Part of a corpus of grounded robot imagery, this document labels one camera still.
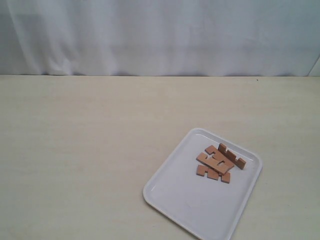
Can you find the wooden notched piece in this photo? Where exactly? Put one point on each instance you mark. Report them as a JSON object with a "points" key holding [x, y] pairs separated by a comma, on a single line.
{"points": [[203, 170], [239, 162], [215, 153], [210, 162]]}

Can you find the white curtain backdrop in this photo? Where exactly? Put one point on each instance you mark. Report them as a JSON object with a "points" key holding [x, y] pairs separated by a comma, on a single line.
{"points": [[160, 37]]}

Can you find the white plastic tray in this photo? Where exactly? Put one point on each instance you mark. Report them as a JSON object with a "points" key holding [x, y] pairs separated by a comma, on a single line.
{"points": [[207, 208]]}

